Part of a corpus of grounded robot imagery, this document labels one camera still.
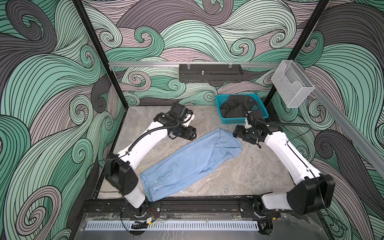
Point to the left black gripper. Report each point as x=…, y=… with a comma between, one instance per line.
x=190, y=133

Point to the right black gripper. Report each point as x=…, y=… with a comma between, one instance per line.
x=239, y=132

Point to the light blue long sleeve shirt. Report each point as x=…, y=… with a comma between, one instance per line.
x=189, y=164

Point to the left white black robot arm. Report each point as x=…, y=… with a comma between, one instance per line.
x=120, y=168

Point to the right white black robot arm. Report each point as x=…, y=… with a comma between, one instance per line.
x=313, y=191

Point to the teal plastic basket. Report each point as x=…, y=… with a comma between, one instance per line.
x=220, y=99

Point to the dark grey shirt in basket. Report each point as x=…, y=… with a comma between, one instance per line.
x=237, y=106

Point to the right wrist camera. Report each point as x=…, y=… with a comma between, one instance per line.
x=254, y=117

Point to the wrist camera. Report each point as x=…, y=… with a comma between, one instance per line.
x=181, y=113
x=254, y=117

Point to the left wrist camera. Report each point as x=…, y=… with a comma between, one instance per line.
x=181, y=113

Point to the black perforated wall tray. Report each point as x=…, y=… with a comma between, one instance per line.
x=214, y=74

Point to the clear plastic wall bin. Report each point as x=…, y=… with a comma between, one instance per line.
x=293, y=83

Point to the back aluminium rail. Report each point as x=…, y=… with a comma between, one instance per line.
x=166, y=64

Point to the aluminium rail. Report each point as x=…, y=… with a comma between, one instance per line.
x=166, y=64
x=355, y=109

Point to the black front mounting rail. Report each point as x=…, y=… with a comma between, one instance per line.
x=243, y=206

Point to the white slotted cable duct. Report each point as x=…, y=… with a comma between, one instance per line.
x=175, y=226

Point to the right aluminium rail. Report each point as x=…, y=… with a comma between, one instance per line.
x=355, y=109

